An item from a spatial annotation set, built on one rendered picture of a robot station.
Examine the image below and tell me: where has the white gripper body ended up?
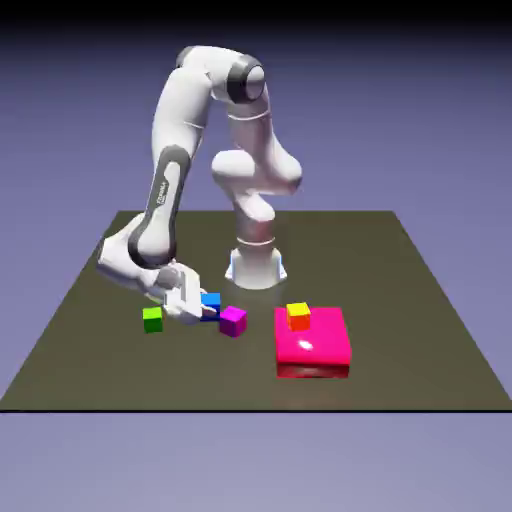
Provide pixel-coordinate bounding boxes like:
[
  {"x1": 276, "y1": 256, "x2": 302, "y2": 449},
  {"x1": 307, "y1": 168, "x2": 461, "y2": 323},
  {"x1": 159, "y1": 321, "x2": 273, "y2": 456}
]
[{"x1": 162, "y1": 271, "x2": 208, "y2": 326}]

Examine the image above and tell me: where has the small blue cube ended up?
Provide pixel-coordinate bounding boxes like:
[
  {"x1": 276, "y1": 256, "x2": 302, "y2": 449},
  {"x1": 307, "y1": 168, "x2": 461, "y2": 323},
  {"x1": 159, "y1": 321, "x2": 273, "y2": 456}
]
[{"x1": 198, "y1": 292, "x2": 222, "y2": 323}]

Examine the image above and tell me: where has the small magenta cube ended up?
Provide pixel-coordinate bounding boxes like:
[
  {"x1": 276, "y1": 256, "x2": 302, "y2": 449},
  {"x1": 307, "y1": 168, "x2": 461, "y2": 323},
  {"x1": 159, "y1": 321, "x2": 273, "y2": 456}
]
[{"x1": 218, "y1": 305, "x2": 248, "y2": 339}]

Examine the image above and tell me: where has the small green cube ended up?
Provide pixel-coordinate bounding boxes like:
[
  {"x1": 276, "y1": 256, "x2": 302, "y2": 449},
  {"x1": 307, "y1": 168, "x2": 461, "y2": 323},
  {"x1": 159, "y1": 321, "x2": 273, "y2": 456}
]
[{"x1": 142, "y1": 306, "x2": 164, "y2": 334}]

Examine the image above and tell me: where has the small orange cube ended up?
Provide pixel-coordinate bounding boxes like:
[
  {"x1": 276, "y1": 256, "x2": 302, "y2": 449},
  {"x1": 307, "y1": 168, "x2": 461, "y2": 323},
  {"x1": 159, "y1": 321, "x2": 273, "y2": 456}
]
[{"x1": 286, "y1": 302, "x2": 312, "y2": 333}]

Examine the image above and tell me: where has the large pink box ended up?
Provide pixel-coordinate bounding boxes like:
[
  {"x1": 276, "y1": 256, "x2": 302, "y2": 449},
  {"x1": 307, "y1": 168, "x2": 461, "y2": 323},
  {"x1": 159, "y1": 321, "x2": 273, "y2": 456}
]
[{"x1": 274, "y1": 306, "x2": 353, "y2": 380}]

